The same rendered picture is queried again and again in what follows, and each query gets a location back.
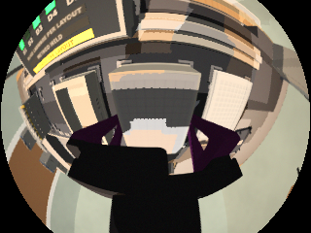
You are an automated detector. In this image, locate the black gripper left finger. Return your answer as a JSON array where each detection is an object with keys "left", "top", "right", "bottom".
[{"left": 70, "top": 115, "right": 122, "bottom": 146}]

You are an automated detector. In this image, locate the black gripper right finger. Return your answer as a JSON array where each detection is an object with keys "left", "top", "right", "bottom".
[{"left": 188, "top": 114, "right": 240, "bottom": 172}]

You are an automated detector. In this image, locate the black flat plate with pegs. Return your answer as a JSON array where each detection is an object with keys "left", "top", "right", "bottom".
[{"left": 231, "top": 127, "right": 252, "bottom": 153}]

